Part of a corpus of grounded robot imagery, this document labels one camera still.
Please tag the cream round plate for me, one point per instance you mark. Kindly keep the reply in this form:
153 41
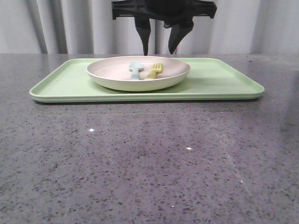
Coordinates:
114 73

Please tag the light green rectangular tray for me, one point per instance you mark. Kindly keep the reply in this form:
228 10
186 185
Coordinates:
208 79

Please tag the yellow plastic fork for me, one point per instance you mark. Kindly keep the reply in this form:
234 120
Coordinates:
156 69

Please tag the light blue plastic spoon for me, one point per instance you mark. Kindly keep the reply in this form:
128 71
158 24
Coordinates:
135 68

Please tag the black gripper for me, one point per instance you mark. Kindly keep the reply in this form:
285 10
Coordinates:
176 14

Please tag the grey pleated curtain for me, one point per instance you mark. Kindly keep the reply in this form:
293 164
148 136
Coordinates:
87 27

